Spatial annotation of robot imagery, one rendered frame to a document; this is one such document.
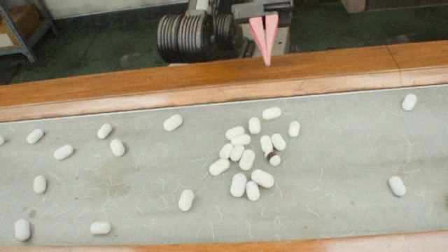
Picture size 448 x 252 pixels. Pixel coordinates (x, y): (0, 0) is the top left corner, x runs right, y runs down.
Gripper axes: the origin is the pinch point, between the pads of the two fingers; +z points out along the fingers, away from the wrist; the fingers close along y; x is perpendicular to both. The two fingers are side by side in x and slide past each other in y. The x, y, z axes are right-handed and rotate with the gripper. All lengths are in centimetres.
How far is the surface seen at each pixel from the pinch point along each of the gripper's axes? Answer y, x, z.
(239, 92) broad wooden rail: -5.8, 9.5, 3.3
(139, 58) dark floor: -81, 156, -52
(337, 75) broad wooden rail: 13.5, 9.6, 1.8
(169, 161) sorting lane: -18.3, 0.7, 15.5
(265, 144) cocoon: -1.6, -0.2, 14.0
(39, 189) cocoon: -40.4, -4.0, 18.5
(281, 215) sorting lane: -0.3, -6.7, 24.3
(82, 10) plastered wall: -137, 181, -106
